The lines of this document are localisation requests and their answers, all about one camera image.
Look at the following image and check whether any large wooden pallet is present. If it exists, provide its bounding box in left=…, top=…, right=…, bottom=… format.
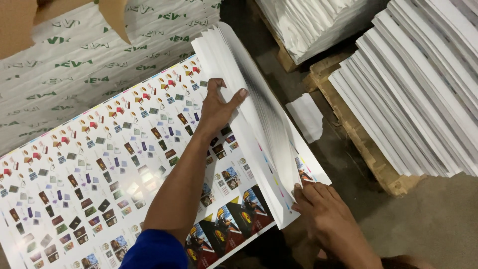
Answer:
left=302, top=52, right=426, bottom=198

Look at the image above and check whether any tall stack of white sheets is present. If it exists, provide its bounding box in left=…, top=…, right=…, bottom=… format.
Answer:
left=328, top=0, right=478, bottom=178

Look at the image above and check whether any blue sleeve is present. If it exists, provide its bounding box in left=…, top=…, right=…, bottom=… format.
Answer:
left=119, top=229, right=189, bottom=269

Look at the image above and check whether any small wooden pallet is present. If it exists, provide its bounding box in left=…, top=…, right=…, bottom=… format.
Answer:
left=248, top=0, right=300, bottom=73

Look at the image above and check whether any white wrapped package green print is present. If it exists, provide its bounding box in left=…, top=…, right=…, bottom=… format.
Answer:
left=0, top=0, right=222, bottom=156

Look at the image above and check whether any white paper scrap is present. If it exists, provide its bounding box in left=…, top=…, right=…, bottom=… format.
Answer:
left=286, top=93, right=324, bottom=143

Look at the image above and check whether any person's left hand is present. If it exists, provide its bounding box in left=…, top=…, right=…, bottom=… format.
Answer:
left=196, top=78, right=249, bottom=141

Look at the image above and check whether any brown cardboard sheet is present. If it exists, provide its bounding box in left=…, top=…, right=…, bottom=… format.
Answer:
left=0, top=0, right=132, bottom=60

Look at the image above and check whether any person's right hand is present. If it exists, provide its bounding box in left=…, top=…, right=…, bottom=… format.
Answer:
left=291, top=182, right=364, bottom=259

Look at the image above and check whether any rumpled stack of white sheets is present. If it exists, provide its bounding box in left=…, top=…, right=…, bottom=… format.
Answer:
left=255, top=0, right=390, bottom=65

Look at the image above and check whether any stack of printed sheets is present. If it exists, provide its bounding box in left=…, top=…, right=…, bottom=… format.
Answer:
left=0, top=22, right=332, bottom=269

